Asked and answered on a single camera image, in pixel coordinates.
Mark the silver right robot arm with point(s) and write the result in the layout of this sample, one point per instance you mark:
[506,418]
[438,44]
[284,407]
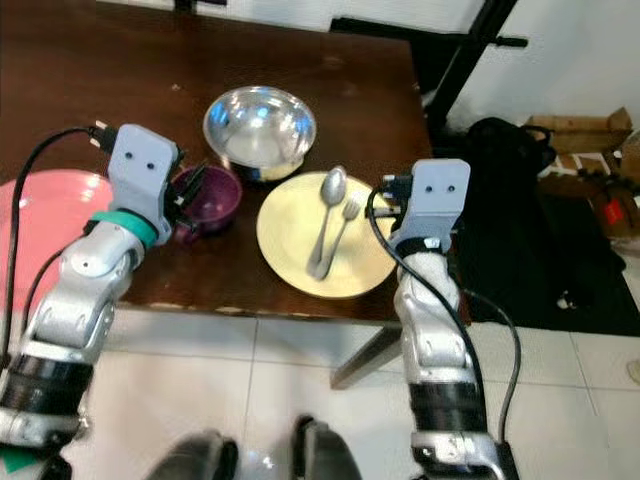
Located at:
[435,320]

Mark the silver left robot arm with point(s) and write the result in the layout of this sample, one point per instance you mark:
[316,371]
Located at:
[70,300]

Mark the purple cup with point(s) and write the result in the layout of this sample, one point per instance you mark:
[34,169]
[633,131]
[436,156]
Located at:
[222,200]

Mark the steel fork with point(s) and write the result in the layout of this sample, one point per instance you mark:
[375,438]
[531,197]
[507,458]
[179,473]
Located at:
[351,211]

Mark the steel spoon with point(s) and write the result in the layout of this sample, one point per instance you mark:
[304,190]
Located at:
[332,187]

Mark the steel bowl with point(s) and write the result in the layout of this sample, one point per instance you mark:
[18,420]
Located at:
[258,125]

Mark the yellow plate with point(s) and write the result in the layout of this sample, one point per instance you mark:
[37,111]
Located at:
[285,240]

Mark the pink plate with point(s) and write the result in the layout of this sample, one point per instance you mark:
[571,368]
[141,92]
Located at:
[50,220]

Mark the black bag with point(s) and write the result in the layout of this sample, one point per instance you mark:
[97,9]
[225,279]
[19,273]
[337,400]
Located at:
[530,240]

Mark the dark wooden table leg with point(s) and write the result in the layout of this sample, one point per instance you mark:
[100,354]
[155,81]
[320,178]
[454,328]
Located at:
[365,358]

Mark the cardboard box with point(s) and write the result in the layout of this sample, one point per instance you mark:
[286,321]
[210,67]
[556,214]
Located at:
[585,130]

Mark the black right robot leg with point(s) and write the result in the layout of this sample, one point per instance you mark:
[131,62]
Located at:
[332,452]

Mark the black robot leg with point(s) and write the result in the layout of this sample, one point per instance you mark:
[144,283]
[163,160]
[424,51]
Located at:
[195,460]
[332,452]

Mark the black left robot leg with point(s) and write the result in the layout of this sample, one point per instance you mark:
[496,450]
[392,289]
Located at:
[195,460]

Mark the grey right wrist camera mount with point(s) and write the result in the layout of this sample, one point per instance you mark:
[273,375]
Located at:
[438,195]

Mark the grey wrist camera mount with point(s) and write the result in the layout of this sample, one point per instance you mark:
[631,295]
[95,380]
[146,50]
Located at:
[142,170]
[438,195]

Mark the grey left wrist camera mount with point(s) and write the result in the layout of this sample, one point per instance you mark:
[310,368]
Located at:
[142,170]

